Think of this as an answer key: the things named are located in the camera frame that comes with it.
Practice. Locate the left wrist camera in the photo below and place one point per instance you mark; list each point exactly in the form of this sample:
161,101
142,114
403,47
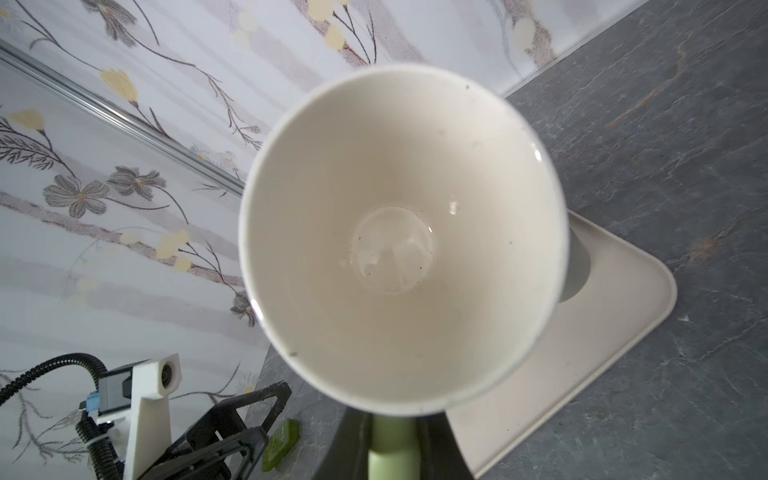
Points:
127,422

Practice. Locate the beige plastic tray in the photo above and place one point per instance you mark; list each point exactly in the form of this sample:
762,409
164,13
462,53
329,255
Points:
627,294

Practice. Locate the green square block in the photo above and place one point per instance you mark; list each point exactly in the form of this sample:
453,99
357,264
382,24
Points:
280,443

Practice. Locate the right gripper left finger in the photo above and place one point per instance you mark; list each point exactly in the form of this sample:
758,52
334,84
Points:
347,458

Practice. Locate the light green mug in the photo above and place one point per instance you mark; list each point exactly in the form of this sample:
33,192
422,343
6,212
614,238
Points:
404,242

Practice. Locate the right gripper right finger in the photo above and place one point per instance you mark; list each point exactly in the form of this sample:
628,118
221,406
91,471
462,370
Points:
441,458

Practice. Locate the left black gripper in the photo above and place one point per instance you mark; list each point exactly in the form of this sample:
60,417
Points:
221,435

